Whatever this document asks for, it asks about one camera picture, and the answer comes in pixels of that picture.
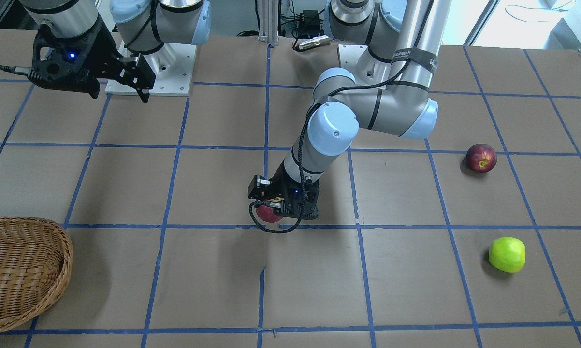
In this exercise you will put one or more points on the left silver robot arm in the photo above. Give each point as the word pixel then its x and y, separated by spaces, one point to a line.
pixel 387 93

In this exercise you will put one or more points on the green apple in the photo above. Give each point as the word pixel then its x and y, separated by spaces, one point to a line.
pixel 507 254

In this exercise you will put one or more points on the dark red apple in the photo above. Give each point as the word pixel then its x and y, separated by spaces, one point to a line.
pixel 481 158

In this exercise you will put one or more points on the woven wicker basket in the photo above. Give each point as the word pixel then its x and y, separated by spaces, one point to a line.
pixel 36 261

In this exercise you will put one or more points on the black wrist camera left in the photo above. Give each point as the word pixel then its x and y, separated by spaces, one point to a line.
pixel 262 189

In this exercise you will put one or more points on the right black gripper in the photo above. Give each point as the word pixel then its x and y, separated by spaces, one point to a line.
pixel 103 54

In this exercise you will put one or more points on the red yellow apple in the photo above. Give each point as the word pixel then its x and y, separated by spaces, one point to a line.
pixel 267 214

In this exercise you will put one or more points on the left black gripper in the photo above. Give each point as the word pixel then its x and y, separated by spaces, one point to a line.
pixel 277 185

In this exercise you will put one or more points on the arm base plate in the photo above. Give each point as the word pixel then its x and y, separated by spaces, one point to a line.
pixel 370 64
pixel 173 65

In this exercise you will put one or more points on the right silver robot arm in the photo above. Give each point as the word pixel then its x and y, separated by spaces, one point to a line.
pixel 144 25

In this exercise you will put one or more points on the aluminium frame post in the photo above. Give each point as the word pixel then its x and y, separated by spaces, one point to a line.
pixel 268 18

